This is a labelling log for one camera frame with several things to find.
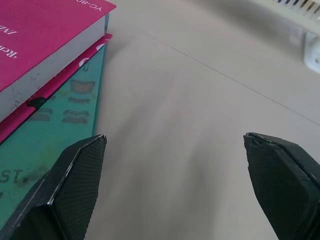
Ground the white plastic rack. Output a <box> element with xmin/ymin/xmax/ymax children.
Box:
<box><xmin>250</xmin><ymin>0</ymin><xmax>320</xmax><ymax>74</ymax></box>

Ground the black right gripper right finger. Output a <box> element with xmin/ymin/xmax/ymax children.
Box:
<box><xmin>243</xmin><ymin>132</ymin><xmax>320</xmax><ymax>240</ymax></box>

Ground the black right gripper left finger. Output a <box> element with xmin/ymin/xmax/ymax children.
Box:
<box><xmin>0</xmin><ymin>134</ymin><xmax>108</xmax><ymax>240</ymax></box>

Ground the thick magenta book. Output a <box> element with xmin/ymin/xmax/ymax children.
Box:
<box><xmin>0</xmin><ymin>0</ymin><xmax>117</xmax><ymax>123</ymax></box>

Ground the teal hardcover book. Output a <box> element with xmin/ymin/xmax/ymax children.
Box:
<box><xmin>0</xmin><ymin>12</ymin><xmax>111</xmax><ymax>233</ymax></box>

